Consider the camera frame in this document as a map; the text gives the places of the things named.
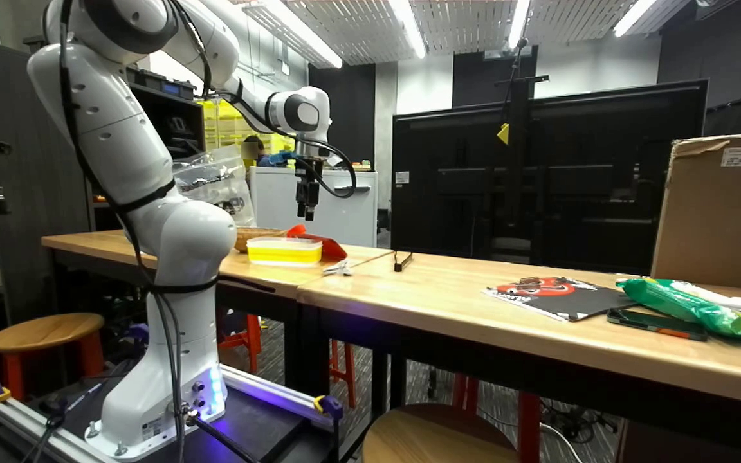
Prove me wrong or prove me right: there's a white translucent plastic piece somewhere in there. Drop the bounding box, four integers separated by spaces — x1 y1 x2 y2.
323 261 355 280

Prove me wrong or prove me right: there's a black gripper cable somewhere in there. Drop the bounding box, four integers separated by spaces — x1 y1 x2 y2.
315 141 361 202

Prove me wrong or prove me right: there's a person in yellow shirt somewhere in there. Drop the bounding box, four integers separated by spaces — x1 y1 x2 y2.
240 135 297 170

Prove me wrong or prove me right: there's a dark storage shelf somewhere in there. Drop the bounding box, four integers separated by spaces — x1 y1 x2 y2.
0 17 69 323

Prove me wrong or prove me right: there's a red and black magazine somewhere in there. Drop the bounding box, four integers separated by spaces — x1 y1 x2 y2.
487 276 639 324

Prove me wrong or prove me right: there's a red metal stool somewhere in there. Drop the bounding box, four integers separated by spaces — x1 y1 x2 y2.
450 372 545 463
219 311 269 373

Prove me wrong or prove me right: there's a ceiling light strip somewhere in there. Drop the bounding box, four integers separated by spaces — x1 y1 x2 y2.
614 0 659 39
387 0 430 62
246 0 345 73
507 0 532 51

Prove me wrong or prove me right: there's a brown cardboard box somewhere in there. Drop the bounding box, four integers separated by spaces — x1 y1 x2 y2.
650 129 741 294

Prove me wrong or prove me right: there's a large black monitor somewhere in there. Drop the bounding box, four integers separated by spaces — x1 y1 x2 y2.
392 81 711 276

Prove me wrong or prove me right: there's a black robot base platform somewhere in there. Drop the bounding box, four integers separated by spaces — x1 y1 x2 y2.
0 359 342 463

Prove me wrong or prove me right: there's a red lunch box lid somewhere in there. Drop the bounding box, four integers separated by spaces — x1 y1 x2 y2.
287 224 350 266

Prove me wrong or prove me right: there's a green plastic bag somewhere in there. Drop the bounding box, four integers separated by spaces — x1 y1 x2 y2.
616 276 741 345

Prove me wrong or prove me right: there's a round wooden stool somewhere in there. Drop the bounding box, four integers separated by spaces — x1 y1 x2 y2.
361 404 523 463

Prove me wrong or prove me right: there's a white counter cabinet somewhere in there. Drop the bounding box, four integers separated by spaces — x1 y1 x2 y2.
249 165 382 251

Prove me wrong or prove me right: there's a clear printed plastic bag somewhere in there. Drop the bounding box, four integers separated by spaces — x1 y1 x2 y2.
172 153 252 226

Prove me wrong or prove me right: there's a wooden stool with orange legs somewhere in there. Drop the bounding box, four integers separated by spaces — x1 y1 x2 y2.
0 311 109 401

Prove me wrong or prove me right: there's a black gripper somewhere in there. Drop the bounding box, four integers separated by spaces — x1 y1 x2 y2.
294 158 325 224

